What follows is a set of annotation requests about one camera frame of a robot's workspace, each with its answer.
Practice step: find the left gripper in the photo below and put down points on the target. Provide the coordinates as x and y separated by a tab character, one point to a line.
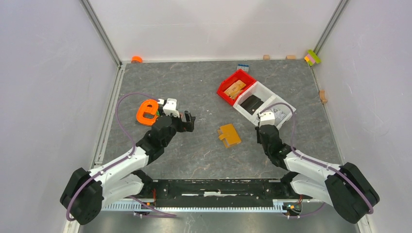
185	126

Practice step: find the orange card holder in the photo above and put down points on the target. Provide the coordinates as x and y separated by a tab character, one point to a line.
228	135

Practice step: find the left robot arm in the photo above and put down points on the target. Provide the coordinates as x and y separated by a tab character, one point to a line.
88	192

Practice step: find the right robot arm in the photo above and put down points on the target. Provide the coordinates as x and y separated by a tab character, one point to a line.
344	187

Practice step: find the cards in white bin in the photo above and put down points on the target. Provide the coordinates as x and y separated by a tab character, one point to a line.
279	116

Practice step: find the white bin near red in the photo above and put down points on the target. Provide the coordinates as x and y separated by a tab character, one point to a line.
257	89

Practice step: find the black wallet in bin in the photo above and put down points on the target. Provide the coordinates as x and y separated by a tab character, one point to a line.
251	104

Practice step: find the red plastic bin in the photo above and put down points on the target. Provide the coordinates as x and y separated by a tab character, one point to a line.
238	75

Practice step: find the blue lego brick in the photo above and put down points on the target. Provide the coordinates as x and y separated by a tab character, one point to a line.
243	67

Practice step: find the white bin far right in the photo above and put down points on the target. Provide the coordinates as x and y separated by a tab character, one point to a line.
274	102

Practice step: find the small wooden block left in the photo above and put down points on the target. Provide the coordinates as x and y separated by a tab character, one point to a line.
266	57

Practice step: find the colourful block stack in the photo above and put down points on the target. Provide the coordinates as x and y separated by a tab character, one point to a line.
312	58

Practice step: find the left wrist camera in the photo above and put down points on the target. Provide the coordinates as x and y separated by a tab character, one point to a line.
168	107

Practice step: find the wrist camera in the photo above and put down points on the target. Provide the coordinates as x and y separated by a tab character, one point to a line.
266	118
168	107

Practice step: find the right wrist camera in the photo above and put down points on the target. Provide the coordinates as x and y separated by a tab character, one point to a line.
266	118

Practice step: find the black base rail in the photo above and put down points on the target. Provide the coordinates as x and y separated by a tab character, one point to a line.
216	192

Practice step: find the wooden block on rail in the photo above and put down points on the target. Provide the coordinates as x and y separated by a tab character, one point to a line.
322	96

